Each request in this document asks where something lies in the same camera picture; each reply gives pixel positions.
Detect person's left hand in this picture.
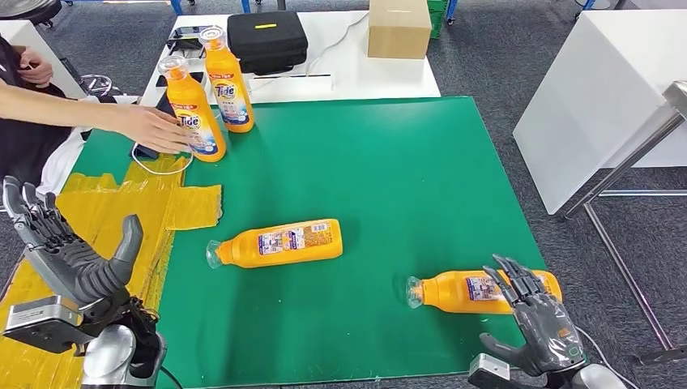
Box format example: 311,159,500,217
19,47,55,88

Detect person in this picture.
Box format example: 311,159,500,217
0,34,195,186

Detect white cloth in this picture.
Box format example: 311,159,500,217
37,95,141,195

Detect dark blue tablet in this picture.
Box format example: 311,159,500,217
133,95,178,161

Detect metal stand frame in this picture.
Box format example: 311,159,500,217
562,80,687,367

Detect black phone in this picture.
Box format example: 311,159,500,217
156,71,206,88

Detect white power cable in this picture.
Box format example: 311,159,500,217
306,11,371,75

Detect green table mat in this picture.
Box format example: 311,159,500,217
72,96,589,389

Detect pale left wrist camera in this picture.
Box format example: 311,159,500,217
2,293,95,356

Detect person's right hand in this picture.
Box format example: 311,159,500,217
115,105,195,156

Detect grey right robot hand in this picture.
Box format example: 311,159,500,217
479,254,587,378

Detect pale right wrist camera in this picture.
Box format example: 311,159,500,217
467,367,532,389

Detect black carry case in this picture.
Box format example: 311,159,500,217
227,11,309,75

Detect yellow taped sheet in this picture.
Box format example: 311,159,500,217
0,151,224,389

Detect white charging cable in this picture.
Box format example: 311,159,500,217
131,142,194,177

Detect coiled cable bundle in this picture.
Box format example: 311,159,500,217
80,73,129,100

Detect orange detergent bottle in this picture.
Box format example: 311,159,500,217
405,269,564,316
156,54,228,164
205,218,344,270
198,25,255,135

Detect black chair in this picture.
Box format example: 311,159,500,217
0,0,64,27

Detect cardboard box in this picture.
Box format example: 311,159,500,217
368,0,433,60

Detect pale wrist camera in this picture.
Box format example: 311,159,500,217
467,367,532,389
2,293,95,356

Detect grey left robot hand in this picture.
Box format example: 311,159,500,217
1,176,145,310

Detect white table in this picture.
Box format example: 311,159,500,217
140,11,442,105
4,19,90,100
512,9,687,216

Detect green crates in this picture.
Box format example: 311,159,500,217
427,0,450,40

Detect black remote controller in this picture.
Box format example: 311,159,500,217
167,25,207,56

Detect white floor cable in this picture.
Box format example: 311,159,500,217
577,326,626,389

